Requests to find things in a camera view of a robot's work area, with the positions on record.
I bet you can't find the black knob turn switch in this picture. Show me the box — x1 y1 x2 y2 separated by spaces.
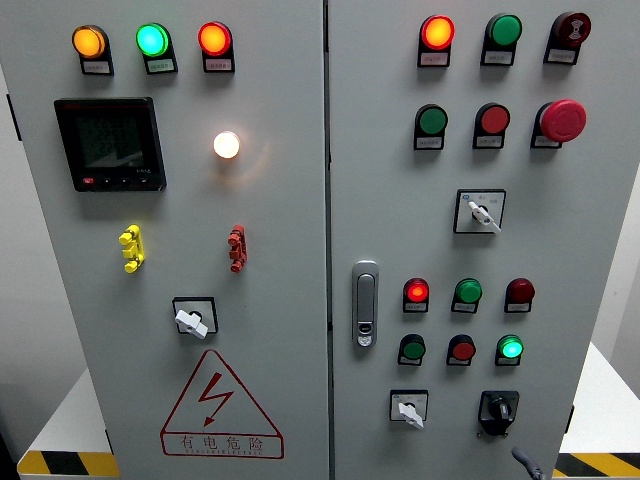
477 390 521 439

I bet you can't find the black yellow striped tape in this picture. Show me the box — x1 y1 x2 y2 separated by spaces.
16 451 121 479
552 452 640 479

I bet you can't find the small green indicator lamp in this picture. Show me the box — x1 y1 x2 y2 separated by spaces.
452 278 484 305
495 334 525 360

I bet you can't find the small red push button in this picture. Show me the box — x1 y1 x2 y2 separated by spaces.
446 334 478 362

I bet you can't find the small green push button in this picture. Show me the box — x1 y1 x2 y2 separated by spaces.
397 333 427 361

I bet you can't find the small red indicator lamp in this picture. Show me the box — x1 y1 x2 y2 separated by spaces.
504 278 536 305
402 277 431 305

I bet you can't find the silver door lock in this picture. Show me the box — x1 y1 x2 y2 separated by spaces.
351 259 380 350

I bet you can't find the pale grey door with lock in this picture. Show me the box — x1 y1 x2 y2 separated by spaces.
327 0 640 480

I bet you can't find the red warning triangle sticker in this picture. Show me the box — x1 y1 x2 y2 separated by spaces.
159 348 285 460

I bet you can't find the pale grey door with display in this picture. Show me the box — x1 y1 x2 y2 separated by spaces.
0 0 332 480

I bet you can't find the large red stop button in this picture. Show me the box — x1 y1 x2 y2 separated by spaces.
534 99 588 144

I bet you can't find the large red push button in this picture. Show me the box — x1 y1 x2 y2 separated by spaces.
473 102 512 137

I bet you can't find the large green push button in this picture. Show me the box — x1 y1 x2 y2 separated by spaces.
413 103 450 137

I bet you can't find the large green indicator lamp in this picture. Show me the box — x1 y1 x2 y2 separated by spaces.
135 22 173 59
483 13 523 50

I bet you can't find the dark red buzzer lamp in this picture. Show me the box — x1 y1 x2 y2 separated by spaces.
550 11 592 50

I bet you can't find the white glowing lamp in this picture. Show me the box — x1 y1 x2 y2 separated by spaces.
212 130 242 160

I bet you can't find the large red indicator lamp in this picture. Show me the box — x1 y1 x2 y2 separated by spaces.
418 14 457 53
197 21 234 59

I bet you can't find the black display meter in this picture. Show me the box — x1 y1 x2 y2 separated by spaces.
53 96 168 193

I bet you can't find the large yellow indicator lamp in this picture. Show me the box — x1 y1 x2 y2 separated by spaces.
71 24 110 61

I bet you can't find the small turn switch white handle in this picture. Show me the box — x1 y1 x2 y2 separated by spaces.
389 389 430 430

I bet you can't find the turn switch thin white handle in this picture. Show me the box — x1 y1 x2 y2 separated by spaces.
452 188 507 236

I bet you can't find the small red handle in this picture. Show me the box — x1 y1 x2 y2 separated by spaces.
227 224 247 274

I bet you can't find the turn switch wide white handle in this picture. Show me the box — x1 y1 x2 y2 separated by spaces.
171 296 219 341

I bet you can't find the small yellow handle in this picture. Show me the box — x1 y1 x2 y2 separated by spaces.
118 224 147 274

